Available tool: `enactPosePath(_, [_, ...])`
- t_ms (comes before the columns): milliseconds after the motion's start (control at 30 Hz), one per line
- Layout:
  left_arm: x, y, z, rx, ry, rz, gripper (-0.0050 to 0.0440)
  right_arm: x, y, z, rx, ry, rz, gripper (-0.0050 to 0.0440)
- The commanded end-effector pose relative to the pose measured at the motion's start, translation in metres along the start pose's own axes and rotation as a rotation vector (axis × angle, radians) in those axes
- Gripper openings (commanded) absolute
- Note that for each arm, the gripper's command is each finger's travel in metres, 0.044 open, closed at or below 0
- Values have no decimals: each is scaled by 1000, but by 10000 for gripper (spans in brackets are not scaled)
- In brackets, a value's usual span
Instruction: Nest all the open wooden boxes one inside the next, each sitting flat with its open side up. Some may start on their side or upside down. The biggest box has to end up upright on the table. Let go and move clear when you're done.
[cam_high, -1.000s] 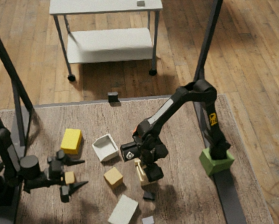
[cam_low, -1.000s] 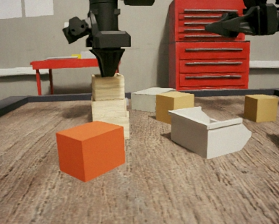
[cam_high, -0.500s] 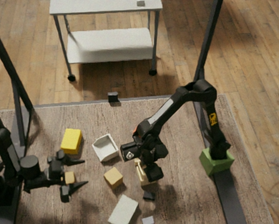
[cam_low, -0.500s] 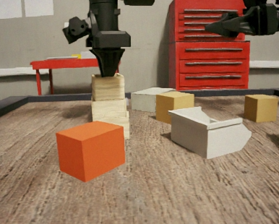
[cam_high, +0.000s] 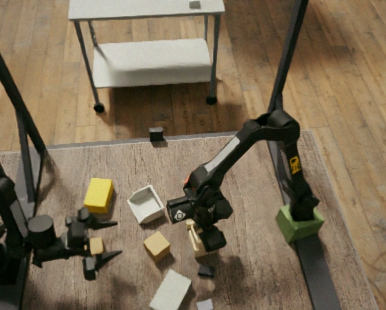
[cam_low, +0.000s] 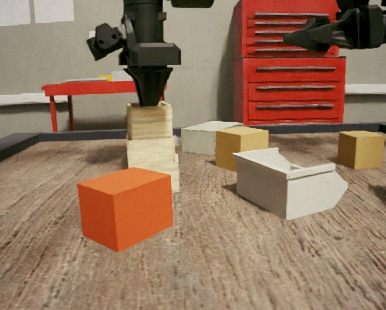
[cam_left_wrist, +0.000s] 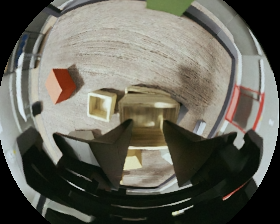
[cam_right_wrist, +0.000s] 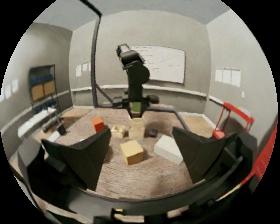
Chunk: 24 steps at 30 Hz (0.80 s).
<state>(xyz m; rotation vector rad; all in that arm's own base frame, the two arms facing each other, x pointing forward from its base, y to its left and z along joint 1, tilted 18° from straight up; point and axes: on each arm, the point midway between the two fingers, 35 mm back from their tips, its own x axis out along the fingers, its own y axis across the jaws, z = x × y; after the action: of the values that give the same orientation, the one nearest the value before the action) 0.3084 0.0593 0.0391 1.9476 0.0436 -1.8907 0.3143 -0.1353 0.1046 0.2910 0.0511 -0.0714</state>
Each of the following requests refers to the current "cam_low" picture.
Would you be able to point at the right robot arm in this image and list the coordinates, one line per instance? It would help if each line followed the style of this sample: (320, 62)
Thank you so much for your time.
(344, 5)

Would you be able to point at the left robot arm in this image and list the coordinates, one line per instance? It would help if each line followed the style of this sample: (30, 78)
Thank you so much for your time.
(123, 35)

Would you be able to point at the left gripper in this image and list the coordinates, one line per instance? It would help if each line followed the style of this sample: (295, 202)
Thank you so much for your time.
(148, 25)

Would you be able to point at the orange block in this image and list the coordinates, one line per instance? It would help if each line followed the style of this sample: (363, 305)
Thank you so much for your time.
(121, 209)

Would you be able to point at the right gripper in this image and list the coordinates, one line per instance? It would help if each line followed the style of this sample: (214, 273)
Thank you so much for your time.
(350, 32)

